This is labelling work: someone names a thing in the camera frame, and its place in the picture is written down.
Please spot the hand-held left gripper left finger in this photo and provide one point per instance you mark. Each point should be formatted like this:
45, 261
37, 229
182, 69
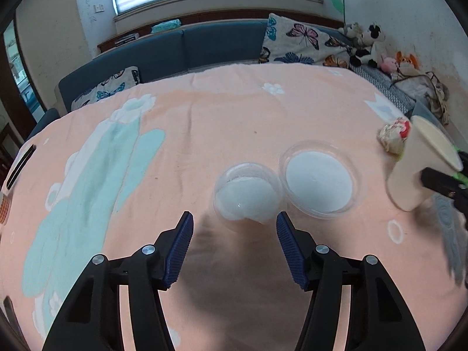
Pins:
179, 249

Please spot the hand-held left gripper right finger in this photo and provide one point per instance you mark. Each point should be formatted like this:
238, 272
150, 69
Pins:
290, 253

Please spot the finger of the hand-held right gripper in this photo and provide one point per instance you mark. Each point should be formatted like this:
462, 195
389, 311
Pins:
442, 183
462, 158

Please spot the beige paper cup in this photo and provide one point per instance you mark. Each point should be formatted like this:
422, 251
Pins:
413, 168

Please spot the clear plastic bowl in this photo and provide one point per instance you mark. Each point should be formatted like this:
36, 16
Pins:
246, 197

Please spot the clear plastic lid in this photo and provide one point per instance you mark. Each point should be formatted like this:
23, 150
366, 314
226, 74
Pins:
320, 182

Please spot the camouflage cloth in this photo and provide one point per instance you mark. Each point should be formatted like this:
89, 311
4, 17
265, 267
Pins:
438, 95

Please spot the crumpled red white wrapper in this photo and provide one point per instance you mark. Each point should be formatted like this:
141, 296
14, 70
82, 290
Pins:
393, 135

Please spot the white cloth bag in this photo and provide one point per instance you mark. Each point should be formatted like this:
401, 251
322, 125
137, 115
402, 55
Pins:
413, 86

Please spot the grey patterned cushion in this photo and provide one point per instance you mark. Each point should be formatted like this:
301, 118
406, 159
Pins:
384, 84

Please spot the orange fox plush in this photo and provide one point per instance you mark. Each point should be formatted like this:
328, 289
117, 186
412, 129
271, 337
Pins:
407, 62

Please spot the pink plush toy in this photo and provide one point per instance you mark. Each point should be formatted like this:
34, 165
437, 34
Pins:
387, 65

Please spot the black white cow plush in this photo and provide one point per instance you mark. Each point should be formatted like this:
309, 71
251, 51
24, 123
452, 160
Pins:
369, 44

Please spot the grey plush toy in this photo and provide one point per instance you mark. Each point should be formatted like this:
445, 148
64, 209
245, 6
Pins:
350, 30

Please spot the small butterfly print pillow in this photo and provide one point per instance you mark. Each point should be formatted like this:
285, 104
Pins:
106, 87

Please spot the white black device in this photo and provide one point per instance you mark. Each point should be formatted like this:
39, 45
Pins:
20, 166

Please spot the large butterfly print pillow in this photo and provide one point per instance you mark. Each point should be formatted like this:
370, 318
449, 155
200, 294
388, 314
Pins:
303, 40

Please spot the blue sofa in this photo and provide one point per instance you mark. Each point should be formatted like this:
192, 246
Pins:
164, 51

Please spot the stack of books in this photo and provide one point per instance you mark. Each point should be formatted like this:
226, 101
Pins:
126, 39

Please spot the teal tissue pack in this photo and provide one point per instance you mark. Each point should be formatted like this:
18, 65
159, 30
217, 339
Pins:
166, 26

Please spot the dark wooden door frame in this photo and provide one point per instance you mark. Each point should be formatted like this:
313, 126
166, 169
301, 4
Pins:
11, 91

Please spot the white wall switch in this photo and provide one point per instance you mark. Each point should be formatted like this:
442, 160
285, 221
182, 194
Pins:
98, 7

